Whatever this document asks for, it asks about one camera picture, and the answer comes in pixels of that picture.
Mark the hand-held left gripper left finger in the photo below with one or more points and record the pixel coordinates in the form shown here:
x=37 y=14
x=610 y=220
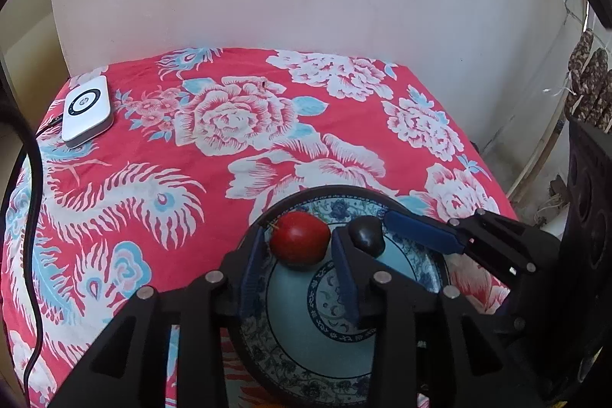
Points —
x=249 y=279

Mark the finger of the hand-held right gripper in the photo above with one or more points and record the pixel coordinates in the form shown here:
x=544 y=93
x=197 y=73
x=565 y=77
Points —
x=420 y=233

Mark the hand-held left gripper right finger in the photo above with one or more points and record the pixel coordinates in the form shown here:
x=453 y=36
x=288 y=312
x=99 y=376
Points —
x=346 y=279

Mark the dark purple plum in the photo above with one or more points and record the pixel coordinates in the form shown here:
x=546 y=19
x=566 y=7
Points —
x=366 y=236

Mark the dark red apple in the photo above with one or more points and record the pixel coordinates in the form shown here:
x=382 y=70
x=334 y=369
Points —
x=301 y=240

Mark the blue patterned ceramic plate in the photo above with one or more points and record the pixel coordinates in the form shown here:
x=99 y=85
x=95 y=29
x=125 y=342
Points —
x=306 y=336

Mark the red floral tablecloth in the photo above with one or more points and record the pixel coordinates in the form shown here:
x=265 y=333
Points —
x=229 y=197

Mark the black speaker cabinet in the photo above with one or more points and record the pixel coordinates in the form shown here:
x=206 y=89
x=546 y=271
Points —
x=593 y=197

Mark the thin bamboo stick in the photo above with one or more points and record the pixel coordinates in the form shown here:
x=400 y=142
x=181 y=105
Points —
x=540 y=159

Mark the hanging brown dried bundle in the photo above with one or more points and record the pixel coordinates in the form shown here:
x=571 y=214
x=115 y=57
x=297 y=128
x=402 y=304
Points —
x=590 y=73

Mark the white rounded electronic device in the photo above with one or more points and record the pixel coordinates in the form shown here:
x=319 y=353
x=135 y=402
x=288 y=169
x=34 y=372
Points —
x=86 y=111

